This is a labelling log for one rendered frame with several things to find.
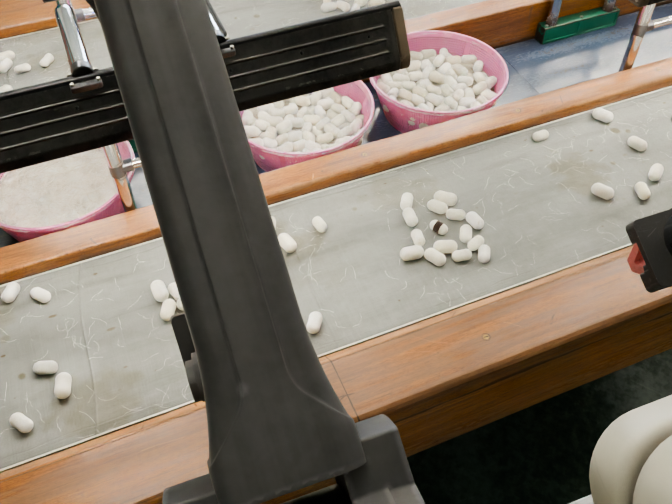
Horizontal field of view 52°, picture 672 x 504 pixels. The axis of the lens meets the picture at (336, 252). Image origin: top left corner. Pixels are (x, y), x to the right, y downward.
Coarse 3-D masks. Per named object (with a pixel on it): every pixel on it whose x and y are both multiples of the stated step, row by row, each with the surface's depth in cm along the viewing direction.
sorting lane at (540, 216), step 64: (576, 128) 126; (640, 128) 126; (320, 192) 116; (384, 192) 116; (512, 192) 115; (576, 192) 115; (128, 256) 107; (320, 256) 107; (384, 256) 107; (448, 256) 107; (512, 256) 106; (576, 256) 106; (0, 320) 100; (64, 320) 99; (128, 320) 99; (384, 320) 99; (0, 384) 93; (128, 384) 93; (0, 448) 87; (64, 448) 87
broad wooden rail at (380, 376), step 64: (448, 320) 96; (512, 320) 96; (576, 320) 96; (640, 320) 99; (384, 384) 89; (448, 384) 90; (512, 384) 98; (576, 384) 108; (128, 448) 84; (192, 448) 84
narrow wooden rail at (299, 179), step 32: (544, 96) 128; (576, 96) 128; (608, 96) 128; (448, 128) 122; (480, 128) 122; (512, 128) 124; (320, 160) 117; (352, 160) 117; (384, 160) 117; (416, 160) 120; (288, 192) 113; (96, 224) 108; (128, 224) 108; (0, 256) 104; (32, 256) 104; (64, 256) 104; (96, 256) 107
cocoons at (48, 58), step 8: (328, 0) 153; (360, 0) 152; (376, 0) 152; (328, 8) 151; (344, 8) 151; (352, 8) 150; (0, 56) 139; (8, 56) 140; (48, 56) 139; (0, 64) 137; (8, 64) 138; (24, 64) 137; (40, 64) 138; (48, 64) 139; (16, 72) 137; (0, 88) 132; (8, 88) 133
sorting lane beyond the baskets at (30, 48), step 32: (224, 0) 155; (256, 0) 155; (288, 0) 155; (320, 0) 155; (352, 0) 155; (384, 0) 155; (416, 0) 155; (448, 0) 155; (480, 0) 155; (32, 32) 147; (96, 32) 148; (256, 32) 147; (32, 64) 140; (64, 64) 140; (96, 64) 140
